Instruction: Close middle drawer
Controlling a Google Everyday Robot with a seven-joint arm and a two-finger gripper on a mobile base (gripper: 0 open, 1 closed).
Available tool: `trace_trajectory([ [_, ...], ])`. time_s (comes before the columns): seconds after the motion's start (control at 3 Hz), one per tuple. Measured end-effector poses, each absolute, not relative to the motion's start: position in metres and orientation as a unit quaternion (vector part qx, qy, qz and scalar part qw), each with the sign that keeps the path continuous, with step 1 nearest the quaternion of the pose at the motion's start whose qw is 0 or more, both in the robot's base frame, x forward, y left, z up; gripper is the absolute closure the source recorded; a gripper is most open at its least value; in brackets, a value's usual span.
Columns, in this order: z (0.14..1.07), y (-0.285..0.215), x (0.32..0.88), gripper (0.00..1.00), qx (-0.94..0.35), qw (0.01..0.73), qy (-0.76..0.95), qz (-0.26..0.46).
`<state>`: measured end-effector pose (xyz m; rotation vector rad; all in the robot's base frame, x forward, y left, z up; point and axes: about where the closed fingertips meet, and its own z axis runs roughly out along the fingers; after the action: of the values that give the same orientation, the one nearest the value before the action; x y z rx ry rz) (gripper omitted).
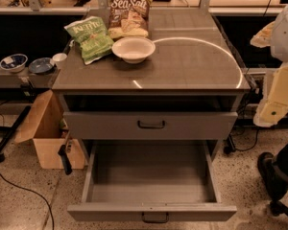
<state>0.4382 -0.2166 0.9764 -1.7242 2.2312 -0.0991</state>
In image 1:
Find black pole on floor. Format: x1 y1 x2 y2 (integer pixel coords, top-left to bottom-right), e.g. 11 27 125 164
0 105 31 162

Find brown sea salt chips bag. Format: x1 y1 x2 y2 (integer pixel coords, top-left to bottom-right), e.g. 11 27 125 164
108 0 153 40

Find black floor cable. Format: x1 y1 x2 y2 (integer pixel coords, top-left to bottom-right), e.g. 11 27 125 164
0 160 56 230

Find black robot wheel base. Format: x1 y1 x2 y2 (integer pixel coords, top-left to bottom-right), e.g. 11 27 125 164
257 152 288 217

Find green kettle chips bag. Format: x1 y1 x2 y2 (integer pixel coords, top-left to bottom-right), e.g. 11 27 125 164
64 16 113 65

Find grey top drawer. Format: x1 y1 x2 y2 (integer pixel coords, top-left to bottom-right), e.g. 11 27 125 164
63 112 237 140

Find grey drawer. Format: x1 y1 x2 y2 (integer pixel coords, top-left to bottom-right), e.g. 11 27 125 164
63 112 237 140
67 141 237 223

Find cardboard box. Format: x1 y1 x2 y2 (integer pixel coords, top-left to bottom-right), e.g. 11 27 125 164
14 89 86 171

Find white bowl blue inside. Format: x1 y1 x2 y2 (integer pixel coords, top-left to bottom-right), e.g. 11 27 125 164
0 54 28 73

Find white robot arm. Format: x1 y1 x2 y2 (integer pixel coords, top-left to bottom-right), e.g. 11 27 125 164
251 4 288 127

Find small white cup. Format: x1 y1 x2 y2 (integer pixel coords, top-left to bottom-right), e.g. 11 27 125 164
52 53 67 69

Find black handled tool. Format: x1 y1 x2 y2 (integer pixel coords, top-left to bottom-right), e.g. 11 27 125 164
58 131 72 175

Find grey drawer cabinet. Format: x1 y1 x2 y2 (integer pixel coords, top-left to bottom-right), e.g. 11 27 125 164
51 7 252 151

